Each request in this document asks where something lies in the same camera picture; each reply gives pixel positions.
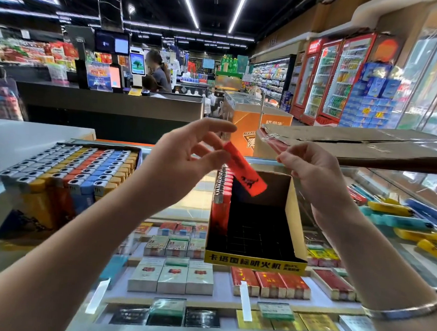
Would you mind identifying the person's right hand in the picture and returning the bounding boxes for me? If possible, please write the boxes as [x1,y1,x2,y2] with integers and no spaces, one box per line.
[272,139,359,234]

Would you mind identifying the person's left hand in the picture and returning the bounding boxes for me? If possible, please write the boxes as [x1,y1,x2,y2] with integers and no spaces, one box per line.
[135,113,238,219]

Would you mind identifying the red lighter with black print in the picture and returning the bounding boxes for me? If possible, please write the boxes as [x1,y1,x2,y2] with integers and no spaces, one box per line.
[218,141,271,198]

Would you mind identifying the person's right forearm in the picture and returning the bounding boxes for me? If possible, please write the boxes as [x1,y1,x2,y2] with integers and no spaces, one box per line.
[304,204,437,331]

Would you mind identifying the person's left forearm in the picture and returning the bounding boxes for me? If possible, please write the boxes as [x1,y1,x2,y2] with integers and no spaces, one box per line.
[0,163,166,331]

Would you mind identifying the red plastic wrapper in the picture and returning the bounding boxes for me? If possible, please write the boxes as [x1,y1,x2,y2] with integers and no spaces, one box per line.
[258,134,293,156]

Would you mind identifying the orange chest freezer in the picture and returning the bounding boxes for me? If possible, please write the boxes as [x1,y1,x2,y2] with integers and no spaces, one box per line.
[219,91,295,160]

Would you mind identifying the row of red lighters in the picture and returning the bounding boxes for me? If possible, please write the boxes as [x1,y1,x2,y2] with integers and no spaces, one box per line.
[209,165,236,236]

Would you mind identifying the glass display counter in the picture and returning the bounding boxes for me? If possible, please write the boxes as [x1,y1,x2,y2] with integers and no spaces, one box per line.
[0,133,437,331]

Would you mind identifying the stack of green bottles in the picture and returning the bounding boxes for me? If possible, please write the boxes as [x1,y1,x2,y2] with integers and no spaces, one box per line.
[219,53,249,75]

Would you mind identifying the black yellow lighter display box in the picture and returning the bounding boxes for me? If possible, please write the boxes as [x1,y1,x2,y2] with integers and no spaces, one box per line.
[203,166,314,277]

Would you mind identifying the open refrigerated shelf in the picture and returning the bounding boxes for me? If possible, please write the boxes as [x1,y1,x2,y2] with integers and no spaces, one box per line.
[247,52,296,106]

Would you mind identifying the red long lighter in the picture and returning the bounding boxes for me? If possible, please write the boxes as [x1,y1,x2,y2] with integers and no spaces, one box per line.
[346,185,369,207]

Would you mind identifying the red drinks fridge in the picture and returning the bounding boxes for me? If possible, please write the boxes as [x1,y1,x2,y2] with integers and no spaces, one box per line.
[301,36,344,128]
[289,37,323,122]
[316,29,378,129]

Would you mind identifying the flattened brown cardboard box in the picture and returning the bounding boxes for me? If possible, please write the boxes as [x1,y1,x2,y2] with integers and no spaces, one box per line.
[258,120,437,174]

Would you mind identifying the row of assorted cigarette packs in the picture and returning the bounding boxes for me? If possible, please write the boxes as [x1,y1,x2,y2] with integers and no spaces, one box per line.
[133,218,210,261]

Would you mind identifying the yellow green cigarette packs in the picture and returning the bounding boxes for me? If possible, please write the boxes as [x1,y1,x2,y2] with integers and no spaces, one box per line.
[304,244,343,269]

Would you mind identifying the white self-service kiosk screen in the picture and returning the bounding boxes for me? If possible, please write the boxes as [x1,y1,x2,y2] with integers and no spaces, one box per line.
[126,47,149,89]

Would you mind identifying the stack of blue boxes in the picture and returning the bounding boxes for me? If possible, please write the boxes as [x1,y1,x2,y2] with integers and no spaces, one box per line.
[338,60,402,132]

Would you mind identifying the black checkout counter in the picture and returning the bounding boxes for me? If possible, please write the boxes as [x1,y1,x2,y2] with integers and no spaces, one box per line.
[13,81,206,148]

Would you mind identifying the yellow long lighter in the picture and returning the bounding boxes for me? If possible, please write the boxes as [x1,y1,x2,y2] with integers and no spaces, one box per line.
[366,200,415,218]
[415,239,437,266]
[392,227,437,251]

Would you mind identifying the ceiling light strip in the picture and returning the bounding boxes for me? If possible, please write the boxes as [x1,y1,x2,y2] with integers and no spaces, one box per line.
[174,0,203,31]
[227,0,252,36]

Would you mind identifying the teal long lighter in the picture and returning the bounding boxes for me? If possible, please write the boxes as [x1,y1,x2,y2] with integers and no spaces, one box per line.
[358,206,437,232]

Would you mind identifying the blue poster sign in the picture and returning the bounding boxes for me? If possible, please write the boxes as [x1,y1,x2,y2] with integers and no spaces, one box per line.
[84,61,116,92]

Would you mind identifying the red and white cigarette pack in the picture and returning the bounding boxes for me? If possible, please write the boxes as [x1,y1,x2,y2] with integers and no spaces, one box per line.
[309,267,358,303]

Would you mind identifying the twin overhead monitors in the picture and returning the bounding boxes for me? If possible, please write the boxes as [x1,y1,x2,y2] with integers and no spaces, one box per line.
[94,30,131,56]

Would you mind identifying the tray of multicoloured lighters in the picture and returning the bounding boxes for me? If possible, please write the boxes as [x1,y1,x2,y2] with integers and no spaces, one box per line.
[0,137,143,258]

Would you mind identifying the white price tag strip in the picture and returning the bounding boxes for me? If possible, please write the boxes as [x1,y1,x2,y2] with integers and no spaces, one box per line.
[237,281,256,323]
[84,277,111,316]

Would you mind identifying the blue long lighter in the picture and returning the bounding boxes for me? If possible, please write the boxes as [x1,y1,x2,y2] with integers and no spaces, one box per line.
[402,198,437,229]

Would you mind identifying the row of dark cigarette packs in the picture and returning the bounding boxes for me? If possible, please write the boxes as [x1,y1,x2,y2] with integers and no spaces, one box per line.
[108,293,381,331]

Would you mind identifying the glass entrance doors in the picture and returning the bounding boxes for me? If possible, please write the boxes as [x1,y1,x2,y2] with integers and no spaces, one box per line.
[387,26,437,139]

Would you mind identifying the shelf of red packaged goods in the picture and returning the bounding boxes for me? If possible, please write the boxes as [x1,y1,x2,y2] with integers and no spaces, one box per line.
[0,36,80,73]

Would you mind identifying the rack of hanging snack packets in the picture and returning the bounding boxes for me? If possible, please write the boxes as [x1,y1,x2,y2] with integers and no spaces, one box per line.
[0,77,28,121]

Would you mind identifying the silver bracelet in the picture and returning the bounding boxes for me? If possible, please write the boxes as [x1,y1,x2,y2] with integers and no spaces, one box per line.
[360,282,437,324]

